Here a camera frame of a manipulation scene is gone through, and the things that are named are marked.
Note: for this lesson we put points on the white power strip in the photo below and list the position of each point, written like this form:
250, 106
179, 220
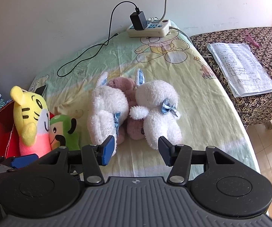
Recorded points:
154, 29

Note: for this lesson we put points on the green plush toy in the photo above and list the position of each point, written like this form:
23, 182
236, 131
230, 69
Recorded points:
62, 127

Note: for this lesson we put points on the stack of printed papers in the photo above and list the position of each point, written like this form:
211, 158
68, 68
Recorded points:
240, 68

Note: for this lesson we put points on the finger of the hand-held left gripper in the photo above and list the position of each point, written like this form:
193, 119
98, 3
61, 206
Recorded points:
23, 160

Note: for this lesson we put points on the cartoon bear printed bed sheet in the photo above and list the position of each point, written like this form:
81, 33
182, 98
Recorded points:
197, 94

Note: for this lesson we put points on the black smartphone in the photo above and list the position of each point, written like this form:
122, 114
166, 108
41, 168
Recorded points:
40, 90

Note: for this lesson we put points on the pink plush teddy bear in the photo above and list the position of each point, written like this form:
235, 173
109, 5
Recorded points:
123, 84

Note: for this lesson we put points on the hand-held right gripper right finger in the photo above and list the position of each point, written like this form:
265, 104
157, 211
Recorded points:
165, 152

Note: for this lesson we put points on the yellow plush bear red shirt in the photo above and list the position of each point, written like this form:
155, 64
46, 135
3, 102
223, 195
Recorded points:
29, 113

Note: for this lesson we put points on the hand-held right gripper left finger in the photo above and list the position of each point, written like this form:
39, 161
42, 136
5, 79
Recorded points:
108, 150

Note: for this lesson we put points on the white plush rabbit blue bow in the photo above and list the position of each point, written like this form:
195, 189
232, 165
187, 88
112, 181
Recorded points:
105, 104
154, 94

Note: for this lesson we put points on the black charger adapter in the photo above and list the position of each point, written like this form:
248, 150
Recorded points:
138, 21

